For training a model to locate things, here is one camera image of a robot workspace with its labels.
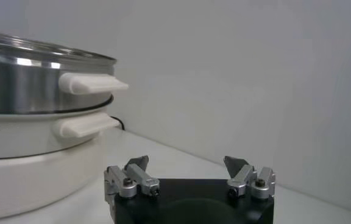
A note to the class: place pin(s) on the white electric pot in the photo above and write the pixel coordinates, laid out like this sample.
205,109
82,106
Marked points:
41,176

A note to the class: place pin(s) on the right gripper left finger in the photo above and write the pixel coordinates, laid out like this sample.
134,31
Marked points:
139,175

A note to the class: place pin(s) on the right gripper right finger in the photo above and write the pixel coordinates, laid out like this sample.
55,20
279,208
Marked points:
242,176

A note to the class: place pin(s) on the perforated steel steamer basket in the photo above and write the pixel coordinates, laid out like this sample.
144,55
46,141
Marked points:
11,85

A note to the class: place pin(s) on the round glass pot lid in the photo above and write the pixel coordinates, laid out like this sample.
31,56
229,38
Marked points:
26,45

